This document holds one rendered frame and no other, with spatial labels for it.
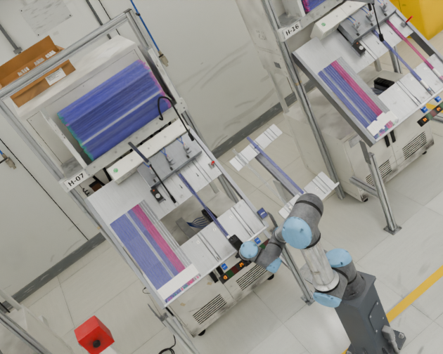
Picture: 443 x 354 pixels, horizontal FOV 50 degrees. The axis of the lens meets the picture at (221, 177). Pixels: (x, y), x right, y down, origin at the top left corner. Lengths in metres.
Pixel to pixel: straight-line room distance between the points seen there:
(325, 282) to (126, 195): 1.16
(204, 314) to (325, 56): 1.74
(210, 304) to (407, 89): 1.75
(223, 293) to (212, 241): 0.63
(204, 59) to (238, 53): 0.34
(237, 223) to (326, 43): 1.20
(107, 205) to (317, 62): 1.45
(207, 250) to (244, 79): 2.32
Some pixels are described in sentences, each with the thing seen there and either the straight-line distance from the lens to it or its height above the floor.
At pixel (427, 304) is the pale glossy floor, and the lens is 2.94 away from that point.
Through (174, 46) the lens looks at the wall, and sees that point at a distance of 4.15.
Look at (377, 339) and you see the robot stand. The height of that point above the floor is 0.20.
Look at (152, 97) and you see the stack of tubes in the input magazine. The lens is 2.51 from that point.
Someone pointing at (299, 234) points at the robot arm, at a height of 1.16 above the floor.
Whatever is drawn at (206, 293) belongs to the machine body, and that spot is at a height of 0.30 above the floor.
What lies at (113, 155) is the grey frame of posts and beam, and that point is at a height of 1.34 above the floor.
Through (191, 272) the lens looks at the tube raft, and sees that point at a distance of 2.52.
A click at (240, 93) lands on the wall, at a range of 4.53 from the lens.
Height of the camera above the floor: 2.43
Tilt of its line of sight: 34 degrees down
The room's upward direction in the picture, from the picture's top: 29 degrees counter-clockwise
